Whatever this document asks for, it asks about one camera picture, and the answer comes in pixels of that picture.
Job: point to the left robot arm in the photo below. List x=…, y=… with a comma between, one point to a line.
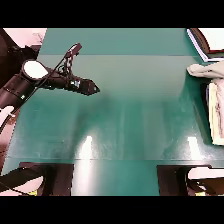
x=20, y=88

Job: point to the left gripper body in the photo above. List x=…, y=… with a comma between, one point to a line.
x=83, y=85

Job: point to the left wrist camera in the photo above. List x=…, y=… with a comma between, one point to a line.
x=72, y=50

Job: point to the pale pink garment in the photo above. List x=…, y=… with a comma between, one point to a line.
x=216, y=113

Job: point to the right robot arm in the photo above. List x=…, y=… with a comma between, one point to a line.
x=203, y=185

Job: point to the beige garment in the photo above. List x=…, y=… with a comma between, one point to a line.
x=208, y=70

